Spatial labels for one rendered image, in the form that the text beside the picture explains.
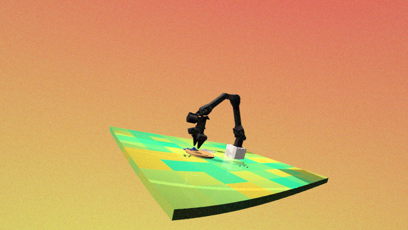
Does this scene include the tan round bead board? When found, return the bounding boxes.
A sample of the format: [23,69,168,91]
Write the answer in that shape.
[185,149,214,159]

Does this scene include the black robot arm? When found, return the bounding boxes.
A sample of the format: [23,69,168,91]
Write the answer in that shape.
[186,93,246,148]

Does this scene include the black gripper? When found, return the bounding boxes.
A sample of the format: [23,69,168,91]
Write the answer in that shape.
[191,124,208,149]

